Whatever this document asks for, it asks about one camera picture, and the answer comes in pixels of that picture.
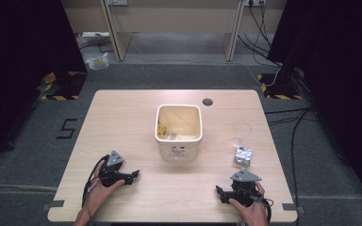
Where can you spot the silver foil packet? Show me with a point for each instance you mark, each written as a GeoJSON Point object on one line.
{"type": "Point", "coordinates": [243, 156]}

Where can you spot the person's left hand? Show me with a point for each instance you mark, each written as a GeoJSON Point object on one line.
{"type": "Point", "coordinates": [102, 193]}

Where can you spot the clear plastic cup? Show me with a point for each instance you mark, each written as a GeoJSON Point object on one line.
{"type": "Point", "coordinates": [240, 132]}

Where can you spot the stand base with striped tape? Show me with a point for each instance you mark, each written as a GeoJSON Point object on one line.
{"type": "Point", "coordinates": [64, 86]}
{"type": "Point", "coordinates": [279, 86]}

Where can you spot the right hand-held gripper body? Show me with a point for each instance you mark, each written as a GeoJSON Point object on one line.
{"type": "Point", "coordinates": [244, 186]}

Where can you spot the cream square waste bin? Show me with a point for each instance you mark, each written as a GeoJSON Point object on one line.
{"type": "Point", "coordinates": [179, 150]}

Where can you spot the grey tape strip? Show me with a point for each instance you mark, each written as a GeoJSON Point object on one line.
{"type": "Point", "coordinates": [54, 204]}
{"type": "Point", "coordinates": [290, 207]}

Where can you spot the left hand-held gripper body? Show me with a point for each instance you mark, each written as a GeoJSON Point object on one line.
{"type": "Point", "coordinates": [114, 169]}

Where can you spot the person's right hand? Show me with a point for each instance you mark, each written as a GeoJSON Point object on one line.
{"type": "Point", "coordinates": [252, 213]}

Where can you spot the white power strip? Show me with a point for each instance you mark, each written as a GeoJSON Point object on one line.
{"type": "Point", "coordinates": [95, 34]}

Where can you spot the yellow wrapper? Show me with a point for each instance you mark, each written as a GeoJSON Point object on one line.
{"type": "Point", "coordinates": [160, 130]}

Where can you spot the black curtain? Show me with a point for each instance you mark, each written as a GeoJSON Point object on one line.
{"type": "Point", "coordinates": [19, 62]}
{"type": "Point", "coordinates": [336, 78]}

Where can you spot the clear plastic bag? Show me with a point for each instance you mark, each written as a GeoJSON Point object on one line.
{"type": "Point", "coordinates": [97, 61]}

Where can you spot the wall socket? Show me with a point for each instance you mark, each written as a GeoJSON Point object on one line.
{"type": "Point", "coordinates": [255, 2]}

